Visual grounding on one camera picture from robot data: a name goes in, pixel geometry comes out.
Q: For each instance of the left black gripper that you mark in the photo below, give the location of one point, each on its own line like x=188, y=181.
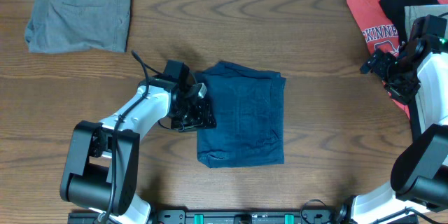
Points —
x=201, y=120

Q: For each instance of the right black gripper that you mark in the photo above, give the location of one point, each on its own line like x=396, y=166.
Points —
x=405, y=94

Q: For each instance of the navy blue shorts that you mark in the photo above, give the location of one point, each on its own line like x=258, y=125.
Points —
x=248, y=106

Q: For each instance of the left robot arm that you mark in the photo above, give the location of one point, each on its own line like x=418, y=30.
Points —
x=101, y=167

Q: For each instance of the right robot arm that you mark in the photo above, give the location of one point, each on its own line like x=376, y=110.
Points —
x=418, y=185

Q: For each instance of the red printed t-shirt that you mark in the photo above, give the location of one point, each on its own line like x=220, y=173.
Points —
x=384, y=20

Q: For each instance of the black garment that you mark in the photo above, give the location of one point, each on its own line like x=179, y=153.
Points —
x=412, y=106

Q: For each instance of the khaki grey shorts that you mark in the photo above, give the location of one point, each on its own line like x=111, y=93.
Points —
x=420, y=12

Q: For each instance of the folded grey shorts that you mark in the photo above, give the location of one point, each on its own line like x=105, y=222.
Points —
x=66, y=26

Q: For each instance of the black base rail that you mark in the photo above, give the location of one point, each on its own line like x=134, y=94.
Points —
x=312, y=215

